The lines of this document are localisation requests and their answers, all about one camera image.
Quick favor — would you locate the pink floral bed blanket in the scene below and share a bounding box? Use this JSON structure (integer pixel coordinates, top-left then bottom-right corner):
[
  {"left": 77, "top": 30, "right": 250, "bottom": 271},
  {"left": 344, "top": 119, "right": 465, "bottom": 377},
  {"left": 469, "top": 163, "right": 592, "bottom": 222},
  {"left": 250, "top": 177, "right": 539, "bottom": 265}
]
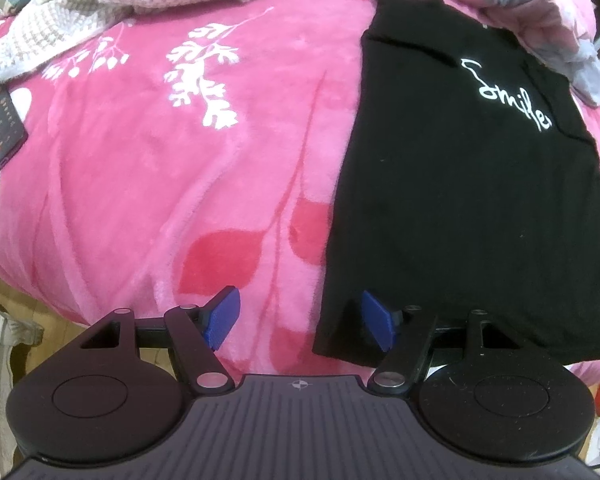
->
[{"left": 0, "top": 0, "right": 600, "bottom": 386}]

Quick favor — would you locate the black t-shirt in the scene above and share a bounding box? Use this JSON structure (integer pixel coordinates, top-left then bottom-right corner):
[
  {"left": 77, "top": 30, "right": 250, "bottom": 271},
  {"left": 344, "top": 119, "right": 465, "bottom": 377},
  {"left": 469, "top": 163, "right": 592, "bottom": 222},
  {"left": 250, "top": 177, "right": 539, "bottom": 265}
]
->
[{"left": 313, "top": 0, "right": 600, "bottom": 366}]

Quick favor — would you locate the pink grey floral duvet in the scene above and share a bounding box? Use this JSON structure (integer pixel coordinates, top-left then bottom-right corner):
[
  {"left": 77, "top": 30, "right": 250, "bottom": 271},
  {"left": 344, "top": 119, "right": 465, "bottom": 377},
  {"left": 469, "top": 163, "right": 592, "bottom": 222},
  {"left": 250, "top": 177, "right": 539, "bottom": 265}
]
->
[{"left": 458, "top": 0, "right": 600, "bottom": 107}]

